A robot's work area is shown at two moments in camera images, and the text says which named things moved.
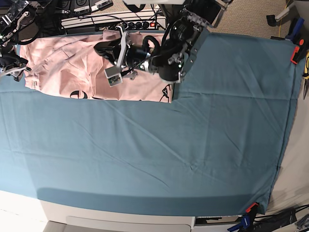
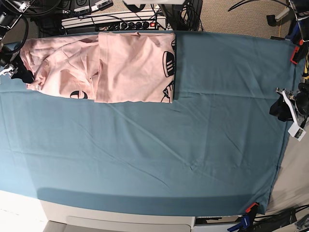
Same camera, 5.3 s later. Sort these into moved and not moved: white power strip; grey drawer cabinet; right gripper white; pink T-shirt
Moved: right gripper white
Not moved: pink T-shirt; white power strip; grey drawer cabinet
